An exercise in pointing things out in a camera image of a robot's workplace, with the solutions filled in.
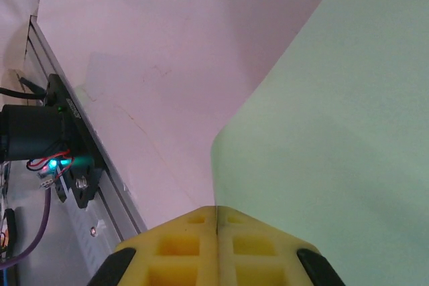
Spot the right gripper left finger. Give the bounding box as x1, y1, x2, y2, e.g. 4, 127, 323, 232
86, 206, 219, 286

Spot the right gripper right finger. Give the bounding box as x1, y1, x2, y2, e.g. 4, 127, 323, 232
217, 206, 346, 286

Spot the light green paper sheet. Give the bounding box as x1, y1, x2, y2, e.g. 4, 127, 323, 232
210, 0, 429, 286

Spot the aluminium mounting rail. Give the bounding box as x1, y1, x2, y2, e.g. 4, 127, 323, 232
25, 14, 148, 243

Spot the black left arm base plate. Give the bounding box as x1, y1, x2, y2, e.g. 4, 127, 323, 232
45, 73, 105, 210

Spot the black cable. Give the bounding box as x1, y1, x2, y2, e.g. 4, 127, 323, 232
0, 76, 46, 101

